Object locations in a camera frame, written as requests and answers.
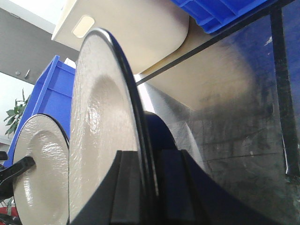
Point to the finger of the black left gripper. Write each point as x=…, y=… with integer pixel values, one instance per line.
x=9, y=175

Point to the large blue plastic crate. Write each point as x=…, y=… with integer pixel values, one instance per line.
x=212, y=15

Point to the beige plate black rim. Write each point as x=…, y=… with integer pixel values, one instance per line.
x=41, y=193
x=106, y=116

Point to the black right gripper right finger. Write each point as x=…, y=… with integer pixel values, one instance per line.
x=190, y=197

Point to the blue crate at left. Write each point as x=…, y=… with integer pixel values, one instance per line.
x=51, y=95

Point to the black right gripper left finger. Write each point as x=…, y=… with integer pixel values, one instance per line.
x=117, y=200

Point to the green potted plant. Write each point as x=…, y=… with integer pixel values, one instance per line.
x=15, y=114

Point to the cream plastic bin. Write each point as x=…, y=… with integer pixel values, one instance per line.
x=153, y=34

